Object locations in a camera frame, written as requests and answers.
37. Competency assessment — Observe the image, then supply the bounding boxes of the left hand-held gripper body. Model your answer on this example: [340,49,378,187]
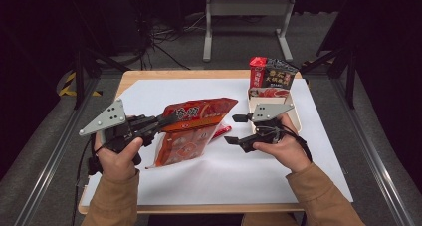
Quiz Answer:
[79,99,157,153]

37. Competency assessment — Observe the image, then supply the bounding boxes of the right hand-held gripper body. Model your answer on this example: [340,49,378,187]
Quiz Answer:
[241,104,296,153]

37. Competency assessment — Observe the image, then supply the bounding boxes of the cream plastic box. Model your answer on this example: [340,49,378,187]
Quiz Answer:
[247,86,303,134]

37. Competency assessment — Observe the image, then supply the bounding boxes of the orange clear seasoning packet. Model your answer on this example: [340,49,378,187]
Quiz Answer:
[145,97,239,170]

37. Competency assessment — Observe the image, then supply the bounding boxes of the large red black packet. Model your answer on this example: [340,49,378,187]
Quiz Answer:
[248,56,300,99]

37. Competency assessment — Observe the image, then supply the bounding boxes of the person's left hand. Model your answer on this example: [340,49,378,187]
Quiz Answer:
[94,134,144,181]

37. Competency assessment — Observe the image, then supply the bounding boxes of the person's right hand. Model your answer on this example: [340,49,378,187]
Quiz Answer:
[253,114,313,173]

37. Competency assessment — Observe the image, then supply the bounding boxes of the white table mat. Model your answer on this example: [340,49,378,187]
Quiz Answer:
[81,78,354,207]

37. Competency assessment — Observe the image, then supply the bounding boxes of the black tripod stand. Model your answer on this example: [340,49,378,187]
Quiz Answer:
[299,41,360,110]
[70,46,131,111]

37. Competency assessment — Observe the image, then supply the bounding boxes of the yellow black floor tape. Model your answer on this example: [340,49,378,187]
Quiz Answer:
[58,71,103,98]

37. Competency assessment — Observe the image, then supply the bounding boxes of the wooden table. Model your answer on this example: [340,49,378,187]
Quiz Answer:
[78,69,354,215]

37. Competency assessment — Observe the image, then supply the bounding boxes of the grey metal stand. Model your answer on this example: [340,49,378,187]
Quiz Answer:
[202,0,298,63]

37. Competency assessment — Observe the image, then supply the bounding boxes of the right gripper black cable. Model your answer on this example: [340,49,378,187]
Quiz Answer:
[282,123,314,163]

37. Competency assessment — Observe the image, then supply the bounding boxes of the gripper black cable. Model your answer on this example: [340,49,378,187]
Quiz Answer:
[282,123,314,163]
[71,135,102,226]

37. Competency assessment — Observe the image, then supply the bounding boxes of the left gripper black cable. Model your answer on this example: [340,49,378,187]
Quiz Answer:
[71,135,102,226]

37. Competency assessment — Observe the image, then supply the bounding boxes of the aluminium floor rail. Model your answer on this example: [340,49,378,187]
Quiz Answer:
[331,77,414,226]
[13,77,101,226]

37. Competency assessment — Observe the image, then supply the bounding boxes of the black floor cables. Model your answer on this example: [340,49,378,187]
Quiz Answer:
[130,6,208,71]

